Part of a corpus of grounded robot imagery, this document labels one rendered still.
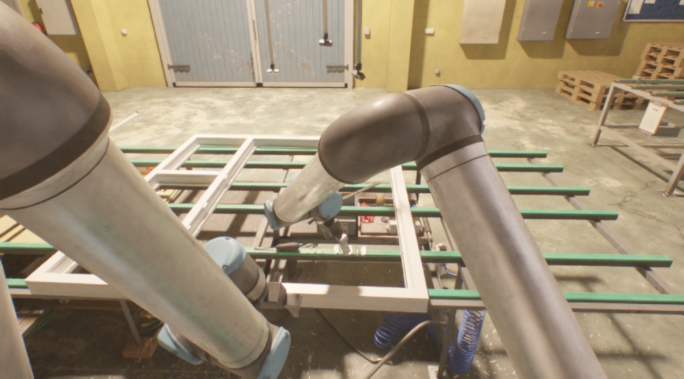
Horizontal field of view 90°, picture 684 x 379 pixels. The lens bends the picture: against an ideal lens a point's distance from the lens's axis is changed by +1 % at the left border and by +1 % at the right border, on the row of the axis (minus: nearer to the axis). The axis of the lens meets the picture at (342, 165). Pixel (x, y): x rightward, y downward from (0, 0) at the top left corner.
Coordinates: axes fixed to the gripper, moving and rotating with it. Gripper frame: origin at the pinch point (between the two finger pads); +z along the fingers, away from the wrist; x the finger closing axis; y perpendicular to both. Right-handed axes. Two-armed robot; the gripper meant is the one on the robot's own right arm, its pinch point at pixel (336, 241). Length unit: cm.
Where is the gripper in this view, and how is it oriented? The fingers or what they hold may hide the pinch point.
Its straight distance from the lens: 137.3
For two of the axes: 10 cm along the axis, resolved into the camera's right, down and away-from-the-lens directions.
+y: -7.6, 5.5, -3.4
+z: 3.3, 7.9, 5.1
